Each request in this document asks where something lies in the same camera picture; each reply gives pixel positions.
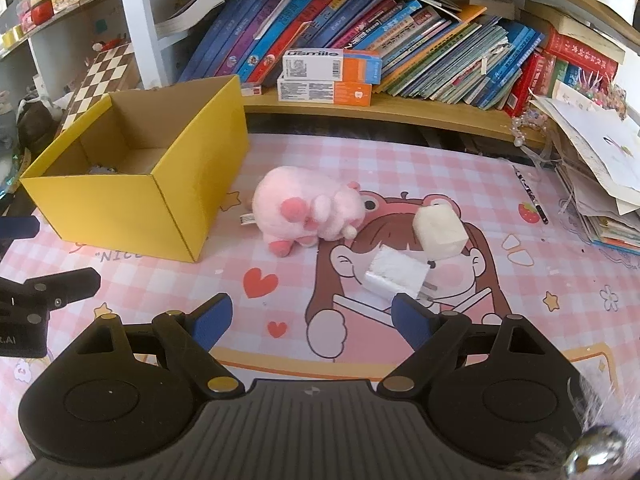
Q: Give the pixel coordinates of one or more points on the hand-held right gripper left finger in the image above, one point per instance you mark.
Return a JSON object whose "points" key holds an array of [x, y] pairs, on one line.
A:
{"points": [[212, 317]]}

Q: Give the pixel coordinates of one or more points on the stack of loose papers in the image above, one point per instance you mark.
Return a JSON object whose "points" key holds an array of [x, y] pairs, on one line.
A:
{"points": [[600, 170]]}

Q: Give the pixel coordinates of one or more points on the cream foam block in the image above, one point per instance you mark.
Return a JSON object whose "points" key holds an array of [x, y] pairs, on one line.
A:
{"points": [[440, 230]]}

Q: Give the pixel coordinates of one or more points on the small red white box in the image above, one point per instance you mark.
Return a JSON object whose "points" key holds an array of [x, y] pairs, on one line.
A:
{"points": [[251, 90]]}

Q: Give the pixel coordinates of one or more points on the orange and white carton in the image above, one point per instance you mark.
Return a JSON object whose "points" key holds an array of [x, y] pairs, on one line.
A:
{"points": [[325, 92], [330, 65]]}

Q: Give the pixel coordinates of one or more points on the pink printed desk mat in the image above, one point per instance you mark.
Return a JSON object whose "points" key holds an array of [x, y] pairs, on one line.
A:
{"points": [[450, 170]]}

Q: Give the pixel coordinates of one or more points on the red jar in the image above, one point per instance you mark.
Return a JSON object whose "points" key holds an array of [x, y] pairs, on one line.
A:
{"points": [[37, 14]]}

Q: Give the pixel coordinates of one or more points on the pink plush toy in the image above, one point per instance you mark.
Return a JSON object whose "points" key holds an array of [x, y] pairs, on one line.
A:
{"points": [[300, 207]]}

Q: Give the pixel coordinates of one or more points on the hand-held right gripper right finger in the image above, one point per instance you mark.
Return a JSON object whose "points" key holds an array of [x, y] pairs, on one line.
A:
{"points": [[407, 322]]}

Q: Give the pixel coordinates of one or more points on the brown checkered chessboard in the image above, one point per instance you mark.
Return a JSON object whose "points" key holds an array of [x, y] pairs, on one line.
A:
{"points": [[100, 80]]}

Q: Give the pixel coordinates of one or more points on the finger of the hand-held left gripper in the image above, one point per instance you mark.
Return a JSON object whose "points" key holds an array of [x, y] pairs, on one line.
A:
{"points": [[65, 285], [17, 227]]}

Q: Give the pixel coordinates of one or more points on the white charger plug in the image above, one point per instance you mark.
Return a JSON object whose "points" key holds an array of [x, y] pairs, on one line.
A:
{"points": [[395, 272]]}

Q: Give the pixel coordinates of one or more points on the yellow cardboard box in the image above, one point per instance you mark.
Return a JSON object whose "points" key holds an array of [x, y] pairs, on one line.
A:
{"points": [[125, 215]]}

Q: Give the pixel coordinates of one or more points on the wooden bookshelf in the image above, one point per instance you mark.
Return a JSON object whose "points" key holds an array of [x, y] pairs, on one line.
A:
{"points": [[400, 116]]}

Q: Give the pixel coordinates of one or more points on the row of colourful books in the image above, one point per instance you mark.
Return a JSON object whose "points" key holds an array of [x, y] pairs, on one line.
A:
{"points": [[380, 30]]}

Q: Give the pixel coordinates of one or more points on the black pencil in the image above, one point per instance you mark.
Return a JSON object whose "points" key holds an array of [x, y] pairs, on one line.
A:
{"points": [[530, 195]]}

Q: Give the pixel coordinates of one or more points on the dark brown plush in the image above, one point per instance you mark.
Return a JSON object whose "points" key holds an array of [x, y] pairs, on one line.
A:
{"points": [[37, 125]]}

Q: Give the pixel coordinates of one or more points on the silver metal ball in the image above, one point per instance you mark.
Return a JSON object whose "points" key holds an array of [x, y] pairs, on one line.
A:
{"points": [[595, 452]]}

